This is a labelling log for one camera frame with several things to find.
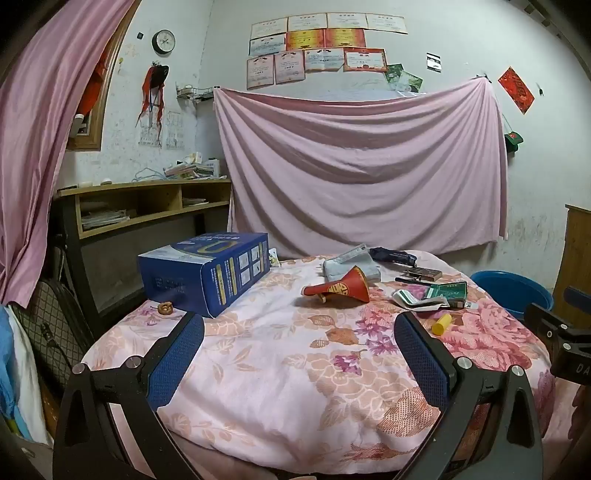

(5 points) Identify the red hanging scarf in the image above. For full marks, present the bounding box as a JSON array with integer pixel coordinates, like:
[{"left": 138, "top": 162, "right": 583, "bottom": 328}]
[{"left": 135, "top": 65, "right": 169, "bottom": 129}]

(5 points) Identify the wooden shelf desk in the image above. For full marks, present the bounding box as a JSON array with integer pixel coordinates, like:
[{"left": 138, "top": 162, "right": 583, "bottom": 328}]
[{"left": 51, "top": 194, "right": 232, "bottom": 324}]

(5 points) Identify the group of wall certificates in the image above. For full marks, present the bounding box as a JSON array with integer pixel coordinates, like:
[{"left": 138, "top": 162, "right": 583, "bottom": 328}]
[{"left": 246, "top": 13, "right": 409, "bottom": 90}]

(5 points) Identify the white toothpaste tube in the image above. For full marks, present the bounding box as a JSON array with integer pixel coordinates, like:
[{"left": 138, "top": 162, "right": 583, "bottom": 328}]
[{"left": 392, "top": 289, "right": 450, "bottom": 313}]

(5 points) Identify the grey plastic packet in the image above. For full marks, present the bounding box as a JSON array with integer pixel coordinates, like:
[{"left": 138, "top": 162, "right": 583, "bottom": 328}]
[{"left": 322, "top": 244, "right": 382, "bottom": 283}]

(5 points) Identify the paper wall chart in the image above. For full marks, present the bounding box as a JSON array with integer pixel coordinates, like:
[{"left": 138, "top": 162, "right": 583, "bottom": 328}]
[
  {"left": 165, "top": 111, "right": 184, "bottom": 151},
  {"left": 139, "top": 115, "right": 162, "bottom": 147}
]

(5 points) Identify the checked bag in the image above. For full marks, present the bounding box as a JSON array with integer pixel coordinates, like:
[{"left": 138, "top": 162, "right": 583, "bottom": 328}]
[{"left": 11, "top": 277, "right": 100, "bottom": 393}]

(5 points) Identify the blue cardboard box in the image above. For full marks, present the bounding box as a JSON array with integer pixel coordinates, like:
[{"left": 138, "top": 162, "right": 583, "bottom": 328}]
[{"left": 137, "top": 232, "right": 271, "bottom": 318}]

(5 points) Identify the orange cloth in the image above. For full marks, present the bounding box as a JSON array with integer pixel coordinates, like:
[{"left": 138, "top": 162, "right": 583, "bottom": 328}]
[{"left": 76, "top": 46, "right": 109, "bottom": 116}]

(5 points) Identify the floral pink blanket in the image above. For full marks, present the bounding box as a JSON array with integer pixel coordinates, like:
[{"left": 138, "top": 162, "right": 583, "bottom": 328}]
[{"left": 81, "top": 249, "right": 578, "bottom": 480}]

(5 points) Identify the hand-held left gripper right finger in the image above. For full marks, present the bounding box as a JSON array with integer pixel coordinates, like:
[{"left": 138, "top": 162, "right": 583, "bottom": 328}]
[{"left": 393, "top": 311, "right": 544, "bottom": 480}]

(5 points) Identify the pink curtain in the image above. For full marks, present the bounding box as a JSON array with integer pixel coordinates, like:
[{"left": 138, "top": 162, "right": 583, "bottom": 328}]
[{"left": 0, "top": 0, "right": 139, "bottom": 305}]

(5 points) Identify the person's right hand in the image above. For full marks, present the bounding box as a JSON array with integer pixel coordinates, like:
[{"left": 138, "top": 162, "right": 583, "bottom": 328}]
[{"left": 573, "top": 384, "right": 591, "bottom": 439}]

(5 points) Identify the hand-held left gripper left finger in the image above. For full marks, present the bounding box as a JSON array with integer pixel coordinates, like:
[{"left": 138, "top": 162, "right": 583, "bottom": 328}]
[{"left": 52, "top": 311, "right": 206, "bottom": 480}]

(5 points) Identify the blue plastic bucket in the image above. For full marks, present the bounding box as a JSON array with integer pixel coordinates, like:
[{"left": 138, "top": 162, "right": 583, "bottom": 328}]
[{"left": 471, "top": 270, "right": 554, "bottom": 326}]

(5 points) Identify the dark blue umbrella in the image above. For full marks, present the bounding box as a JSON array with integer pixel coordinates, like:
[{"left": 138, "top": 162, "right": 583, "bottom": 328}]
[{"left": 368, "top": 247, "right": 419, "bottom": 266}]

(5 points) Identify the light blue cloth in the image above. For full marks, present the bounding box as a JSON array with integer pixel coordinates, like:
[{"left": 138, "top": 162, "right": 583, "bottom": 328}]
[{"left": 0, "top": 305, "right": 24, "bottom": 435}]

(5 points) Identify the pile of shelf papers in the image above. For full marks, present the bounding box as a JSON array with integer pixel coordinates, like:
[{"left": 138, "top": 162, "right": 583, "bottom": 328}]
[{"left": 81, "top": 210, "right": 130, "bottom": 230}]

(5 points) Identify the wooden shelf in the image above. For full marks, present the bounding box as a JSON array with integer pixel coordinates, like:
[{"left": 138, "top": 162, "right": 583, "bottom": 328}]
[{"left": 55, "top": 178, "right": 232, "bottom": 240}]

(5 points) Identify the green packet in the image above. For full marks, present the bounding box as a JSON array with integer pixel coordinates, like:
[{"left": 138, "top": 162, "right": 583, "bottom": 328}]
[{"left": 425, "top": 281, "right": 468, "bottom": 301}]

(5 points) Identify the wooden window frame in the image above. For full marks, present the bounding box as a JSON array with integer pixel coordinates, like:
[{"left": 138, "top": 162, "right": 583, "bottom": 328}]
[{"left": 65, "top": 0, "right": 141, "bottom": 152}]

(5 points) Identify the red paper envelope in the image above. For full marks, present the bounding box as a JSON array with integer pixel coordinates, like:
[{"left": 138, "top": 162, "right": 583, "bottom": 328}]
[{"left": 498, "top": 67, "right": 535, "bottom": 114}]

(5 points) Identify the wooden cabinet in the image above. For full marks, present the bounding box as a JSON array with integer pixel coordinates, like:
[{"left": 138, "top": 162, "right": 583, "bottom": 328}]
[{"left": 551, "top": 204, "right": 591, "bottom": 319}]

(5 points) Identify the stack of books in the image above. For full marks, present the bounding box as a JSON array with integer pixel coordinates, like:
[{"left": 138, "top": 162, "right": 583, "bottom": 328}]
[{"left": 164, "top": 152, "right": 221, "bottom": 181}]

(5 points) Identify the red paper horn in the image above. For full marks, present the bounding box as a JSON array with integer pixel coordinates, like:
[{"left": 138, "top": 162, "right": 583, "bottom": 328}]
[{"left": 302, "top": 265, "right": 371, "bottom": 304}]

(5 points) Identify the wire wall rack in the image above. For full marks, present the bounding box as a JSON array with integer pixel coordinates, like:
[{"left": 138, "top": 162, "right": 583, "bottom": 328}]
[{"left": 175, "top": 84, "right": 215, "bottom": 100}]

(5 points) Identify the pink wall sheet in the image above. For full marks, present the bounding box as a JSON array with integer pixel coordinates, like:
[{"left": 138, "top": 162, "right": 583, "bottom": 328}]
[{"left": 212, "top": 76, "right": 509, "bottom": 256}]

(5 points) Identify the round wall clock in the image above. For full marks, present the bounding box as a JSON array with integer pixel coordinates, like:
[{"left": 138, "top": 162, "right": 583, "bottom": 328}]
[{"left": 152, "top": 30, "right": 177, "bottom": 54}]

